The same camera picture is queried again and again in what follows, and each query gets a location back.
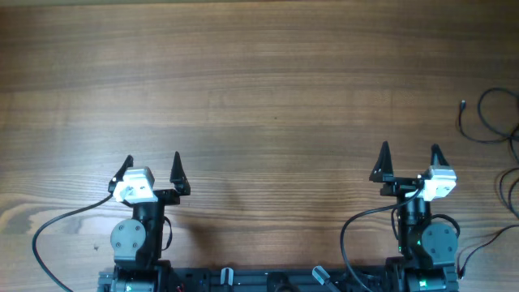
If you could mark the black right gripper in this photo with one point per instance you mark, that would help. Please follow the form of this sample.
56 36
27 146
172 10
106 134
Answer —
404 182

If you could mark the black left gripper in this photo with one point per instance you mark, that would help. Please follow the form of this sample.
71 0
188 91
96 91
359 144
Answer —
160 195

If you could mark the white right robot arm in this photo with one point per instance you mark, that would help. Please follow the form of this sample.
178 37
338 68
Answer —
427 242

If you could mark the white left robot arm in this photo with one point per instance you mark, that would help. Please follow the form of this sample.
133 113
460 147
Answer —
138 242

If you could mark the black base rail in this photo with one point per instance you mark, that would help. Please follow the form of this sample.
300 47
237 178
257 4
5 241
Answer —
375 278

